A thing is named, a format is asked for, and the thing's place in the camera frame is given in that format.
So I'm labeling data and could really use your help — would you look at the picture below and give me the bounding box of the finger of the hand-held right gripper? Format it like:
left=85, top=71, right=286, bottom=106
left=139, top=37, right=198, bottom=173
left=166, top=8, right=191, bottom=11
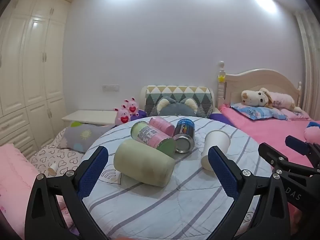
left=258, top=142, right=320, bottom=180
left=286, top=135, right=320, bottom=167

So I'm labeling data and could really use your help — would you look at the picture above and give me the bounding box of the white paper cup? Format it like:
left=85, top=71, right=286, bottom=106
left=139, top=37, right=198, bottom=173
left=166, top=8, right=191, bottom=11
left=201, top=130, right=231, bottom=172

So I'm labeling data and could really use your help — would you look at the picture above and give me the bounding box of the pink bed sheet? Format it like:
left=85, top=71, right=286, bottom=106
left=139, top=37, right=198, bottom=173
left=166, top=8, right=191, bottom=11
left=219, top=105, right=320, bottom=168

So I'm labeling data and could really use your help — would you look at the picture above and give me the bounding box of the pink blanket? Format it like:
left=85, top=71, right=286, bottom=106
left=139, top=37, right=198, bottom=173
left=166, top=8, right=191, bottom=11
left=0, top=144, right=75, bottom=240

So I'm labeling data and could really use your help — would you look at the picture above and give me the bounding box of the pink round plush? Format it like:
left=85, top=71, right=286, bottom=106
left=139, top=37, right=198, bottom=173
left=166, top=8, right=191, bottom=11
left=304, top=121, right=320, bottom=143

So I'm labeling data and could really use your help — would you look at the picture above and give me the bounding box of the triangle patterned cushion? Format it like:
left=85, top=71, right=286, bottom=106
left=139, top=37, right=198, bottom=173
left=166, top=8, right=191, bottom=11
left=144, top=85, right=215, bottom=118

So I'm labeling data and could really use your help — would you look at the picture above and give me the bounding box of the pale green cup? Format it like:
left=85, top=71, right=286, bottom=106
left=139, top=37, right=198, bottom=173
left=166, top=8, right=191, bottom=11
left=114, top=139, right=176, bottom=187

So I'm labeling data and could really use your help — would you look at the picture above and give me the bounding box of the cream curtain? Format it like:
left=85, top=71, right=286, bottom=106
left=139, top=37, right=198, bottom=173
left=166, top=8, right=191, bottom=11
left=294, top=10, right=320, bottom=120

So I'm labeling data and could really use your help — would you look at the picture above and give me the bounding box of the grey sun print pillow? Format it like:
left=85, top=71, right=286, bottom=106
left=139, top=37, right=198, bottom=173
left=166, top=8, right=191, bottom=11
left=57, top=121, right=113, bottom=154

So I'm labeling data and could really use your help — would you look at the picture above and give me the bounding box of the white dog plush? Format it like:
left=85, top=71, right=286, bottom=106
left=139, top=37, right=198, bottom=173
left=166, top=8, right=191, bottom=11
left=241, top=88, right=303, bottom=113

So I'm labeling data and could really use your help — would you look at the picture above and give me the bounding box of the heart print blanket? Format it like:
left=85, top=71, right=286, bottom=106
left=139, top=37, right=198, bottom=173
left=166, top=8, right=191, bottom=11
left=29, top=130, right=85, bottom=178

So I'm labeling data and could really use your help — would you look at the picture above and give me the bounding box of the plain pink can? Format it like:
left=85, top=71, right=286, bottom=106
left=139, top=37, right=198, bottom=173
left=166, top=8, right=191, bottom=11
left=149, top=116, right=175, bottom=138

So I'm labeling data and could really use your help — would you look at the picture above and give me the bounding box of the blue printed pillow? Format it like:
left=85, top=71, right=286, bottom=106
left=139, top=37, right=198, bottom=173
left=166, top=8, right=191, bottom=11
left=230, top=102, right=312, bottom=121

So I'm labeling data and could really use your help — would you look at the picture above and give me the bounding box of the purple cushion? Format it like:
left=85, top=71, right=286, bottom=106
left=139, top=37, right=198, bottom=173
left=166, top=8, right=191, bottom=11
left=130, top=109, right=148, bottom=122

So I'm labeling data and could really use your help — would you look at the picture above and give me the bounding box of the grey cat cushion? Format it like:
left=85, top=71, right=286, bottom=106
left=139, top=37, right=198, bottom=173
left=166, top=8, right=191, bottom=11
left=156, top=96, right=199, bottom=117

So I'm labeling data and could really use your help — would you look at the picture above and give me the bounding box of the cream wardrobe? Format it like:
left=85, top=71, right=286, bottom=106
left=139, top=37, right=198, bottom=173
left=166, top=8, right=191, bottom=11
left=0, top=0, right=72, bottom=160

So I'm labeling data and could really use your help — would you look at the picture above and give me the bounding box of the pink green labelled can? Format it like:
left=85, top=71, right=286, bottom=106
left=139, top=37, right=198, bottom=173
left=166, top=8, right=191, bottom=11
left=130, top=121, right=177, bottom=159

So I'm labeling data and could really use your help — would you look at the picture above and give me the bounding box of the white nightstand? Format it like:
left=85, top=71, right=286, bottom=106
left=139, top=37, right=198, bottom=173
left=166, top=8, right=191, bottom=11
left=62, top=109, right=120, bottom=125

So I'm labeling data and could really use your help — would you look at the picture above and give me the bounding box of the black can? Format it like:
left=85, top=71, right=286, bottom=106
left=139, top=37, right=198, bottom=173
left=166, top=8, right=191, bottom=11
left=172, top=119, right=195, bottom=154

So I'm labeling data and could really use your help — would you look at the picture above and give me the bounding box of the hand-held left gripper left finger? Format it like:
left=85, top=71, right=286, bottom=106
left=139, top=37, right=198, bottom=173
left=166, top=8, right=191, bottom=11
left=24, top=145, right=111, bottom=240

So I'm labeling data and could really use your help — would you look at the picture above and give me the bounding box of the purple bed sheet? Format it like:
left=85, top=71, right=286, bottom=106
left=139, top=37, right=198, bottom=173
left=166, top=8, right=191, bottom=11
left=209, top=112, right=235, bottom=127

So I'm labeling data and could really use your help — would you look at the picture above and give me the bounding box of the pink plush toy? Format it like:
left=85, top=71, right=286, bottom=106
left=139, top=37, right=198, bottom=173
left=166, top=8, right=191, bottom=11
left=124, top=98, right=140, bottom=117
left=114, top=106, right=132, bottom=125

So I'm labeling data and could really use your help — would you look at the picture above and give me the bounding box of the cream bed headboard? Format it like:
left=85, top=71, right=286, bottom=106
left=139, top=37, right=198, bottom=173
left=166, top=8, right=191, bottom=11
left=216, top=60, right=303, bottom=113

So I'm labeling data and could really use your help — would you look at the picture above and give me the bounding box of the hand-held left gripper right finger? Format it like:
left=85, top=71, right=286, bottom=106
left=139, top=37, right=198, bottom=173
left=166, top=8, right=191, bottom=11
left=207, top=145, right=292, bottom=240

